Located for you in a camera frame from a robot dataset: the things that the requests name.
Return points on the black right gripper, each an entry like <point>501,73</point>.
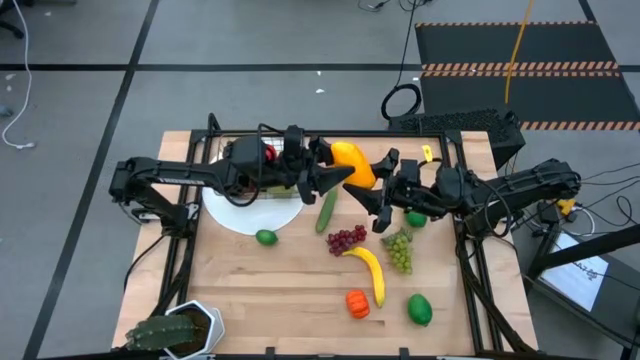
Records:
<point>417,192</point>

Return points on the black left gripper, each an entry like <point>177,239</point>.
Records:
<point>295,167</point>

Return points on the green pear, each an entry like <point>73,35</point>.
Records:
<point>285,192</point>

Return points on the green cucumber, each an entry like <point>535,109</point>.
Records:
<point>326,212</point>

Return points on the red round fruit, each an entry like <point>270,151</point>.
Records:
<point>270,153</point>

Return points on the yellow banana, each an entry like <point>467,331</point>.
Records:
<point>375,275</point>

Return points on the orange bell pepper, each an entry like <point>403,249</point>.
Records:
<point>357,304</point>

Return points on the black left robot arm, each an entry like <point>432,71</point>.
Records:
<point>165,172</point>

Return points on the yellow tag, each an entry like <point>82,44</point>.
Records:
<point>427,153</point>

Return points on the red grape bunch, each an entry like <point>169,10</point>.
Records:
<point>345,241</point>

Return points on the green grape bunch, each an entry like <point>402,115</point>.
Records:
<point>400,252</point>

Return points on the white round mat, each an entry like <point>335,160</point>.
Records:
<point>255,217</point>

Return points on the large green lime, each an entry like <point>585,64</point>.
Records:
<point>419,310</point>

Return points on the yellow plug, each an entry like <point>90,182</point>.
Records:
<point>567,206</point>

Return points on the white hexagonal pot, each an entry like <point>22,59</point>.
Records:
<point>212,325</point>

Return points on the white paper sheet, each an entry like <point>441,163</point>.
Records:
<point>575,275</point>

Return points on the black striped floor mat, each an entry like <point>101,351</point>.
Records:
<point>550,45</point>

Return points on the green cactus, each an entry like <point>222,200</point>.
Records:
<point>160,332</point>

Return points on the black side table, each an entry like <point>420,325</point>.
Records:
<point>615,300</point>

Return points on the black chair base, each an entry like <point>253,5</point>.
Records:
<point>12,29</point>

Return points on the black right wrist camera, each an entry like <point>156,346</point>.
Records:
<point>409,170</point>

